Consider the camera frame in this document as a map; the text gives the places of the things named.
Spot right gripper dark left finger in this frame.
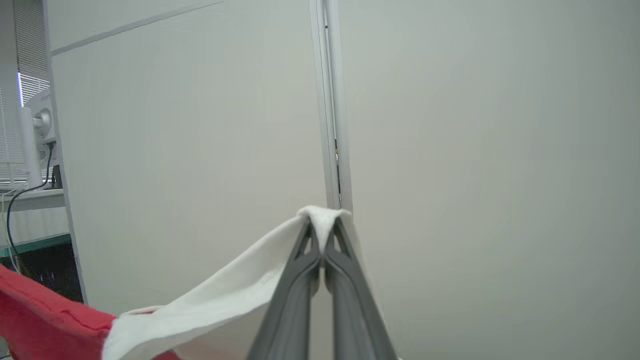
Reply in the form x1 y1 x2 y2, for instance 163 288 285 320
247 221 322 360

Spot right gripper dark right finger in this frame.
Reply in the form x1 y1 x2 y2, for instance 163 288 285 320
324 219 399 360

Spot red white basketball jersey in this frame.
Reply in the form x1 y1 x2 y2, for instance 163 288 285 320
0 205 387 360

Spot black computer case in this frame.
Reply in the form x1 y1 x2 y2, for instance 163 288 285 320
0 234 85 303

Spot pale desk top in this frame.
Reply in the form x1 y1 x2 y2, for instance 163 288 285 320
0 187 67 213

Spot white monitor with stand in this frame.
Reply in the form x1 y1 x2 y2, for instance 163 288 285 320
16 87 59 190

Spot white window blinds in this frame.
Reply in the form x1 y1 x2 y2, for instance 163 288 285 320
0 0 52 182

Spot grey metal partition post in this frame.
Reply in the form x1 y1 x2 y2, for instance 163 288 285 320
309 0 355 214

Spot grey partition edge frame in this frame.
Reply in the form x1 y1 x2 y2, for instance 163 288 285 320
42 0 91 306

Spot dark monitor cable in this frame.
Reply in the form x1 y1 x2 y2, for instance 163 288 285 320
5 144 55 261

